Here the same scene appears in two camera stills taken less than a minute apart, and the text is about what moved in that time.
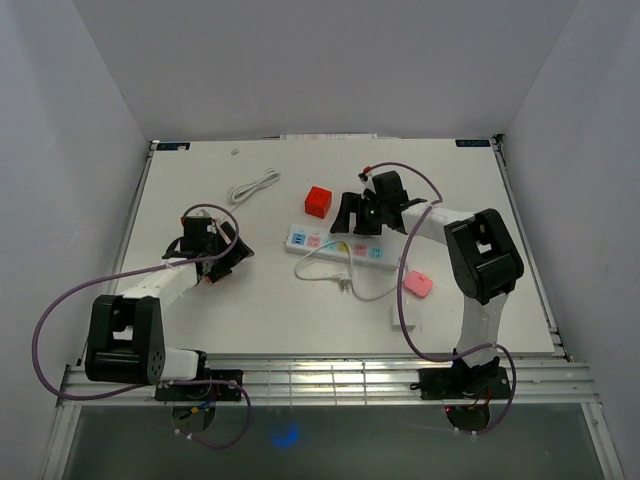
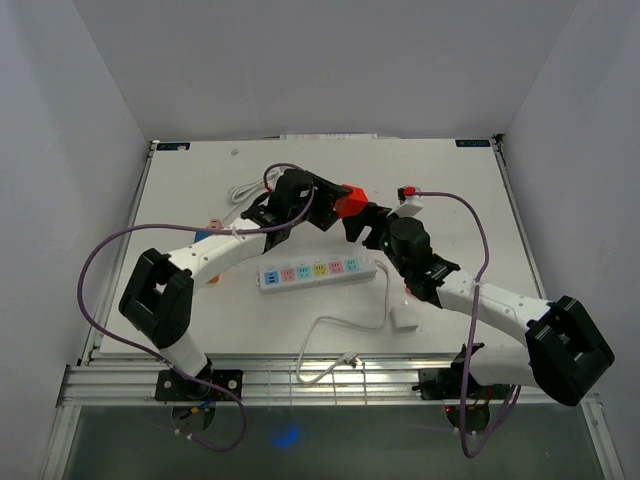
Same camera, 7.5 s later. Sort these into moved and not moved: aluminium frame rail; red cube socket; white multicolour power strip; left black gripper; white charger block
Moved: left black gripper; white multicolour power strip; red cube socket
Not moved: aluminium frame rail; white charger block
